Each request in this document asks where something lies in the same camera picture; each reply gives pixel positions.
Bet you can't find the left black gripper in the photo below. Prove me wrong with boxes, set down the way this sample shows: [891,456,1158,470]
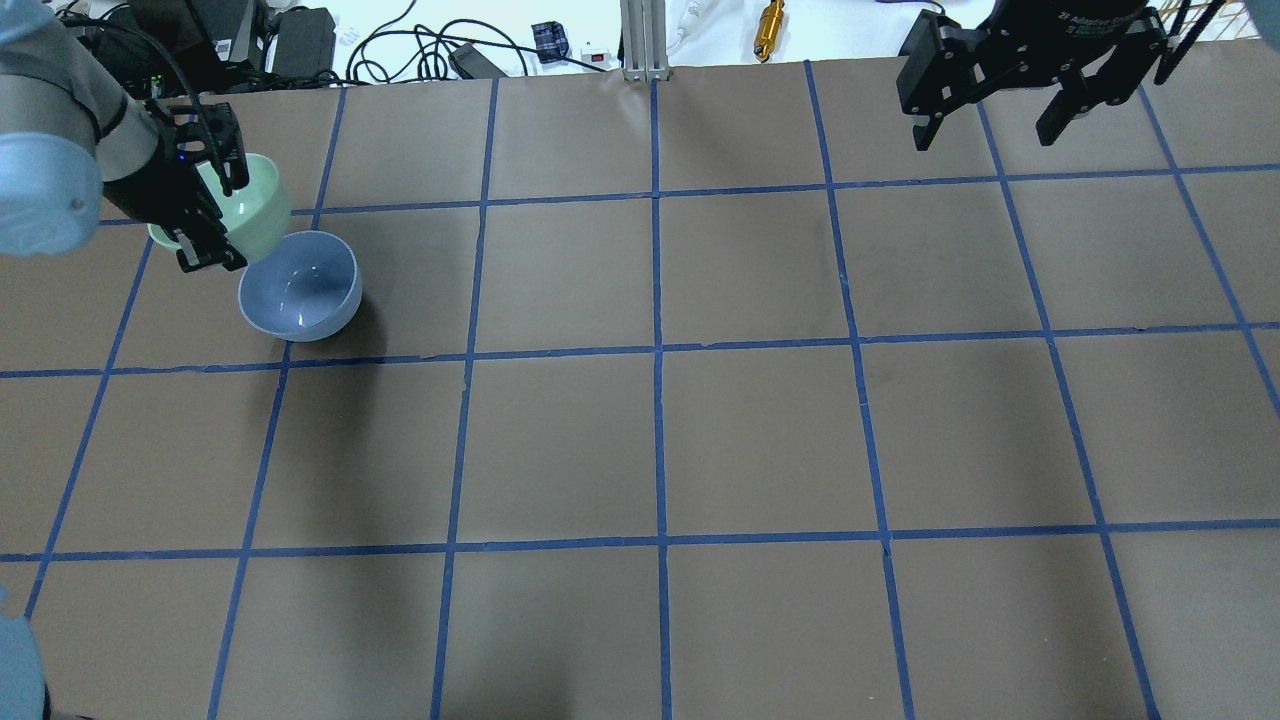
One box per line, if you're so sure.
[100,100,250,273]

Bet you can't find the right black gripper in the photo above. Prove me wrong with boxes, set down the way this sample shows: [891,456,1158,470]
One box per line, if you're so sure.
[896,1,1171,152]

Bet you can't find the green bowl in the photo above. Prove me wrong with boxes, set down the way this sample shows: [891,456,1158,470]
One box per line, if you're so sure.
[197,152,291,264]

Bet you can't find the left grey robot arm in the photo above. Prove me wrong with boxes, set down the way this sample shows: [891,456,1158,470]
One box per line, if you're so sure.
[1,1,250,273]

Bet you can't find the blue bowl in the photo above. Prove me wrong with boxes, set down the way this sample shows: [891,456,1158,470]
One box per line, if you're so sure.
[237,231,364,343]

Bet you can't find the black power brick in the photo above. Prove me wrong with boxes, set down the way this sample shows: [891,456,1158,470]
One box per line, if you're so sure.
[270,6,337,77]

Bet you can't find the brass yellow tool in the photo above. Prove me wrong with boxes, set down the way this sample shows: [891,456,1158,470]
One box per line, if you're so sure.
[751,0,785,63]

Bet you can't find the small blue device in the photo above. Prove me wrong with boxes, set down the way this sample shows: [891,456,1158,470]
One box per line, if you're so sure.
[531,20,570,65]

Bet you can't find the aluminium frame post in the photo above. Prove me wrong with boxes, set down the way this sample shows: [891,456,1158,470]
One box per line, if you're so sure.
[620,0,669,82]

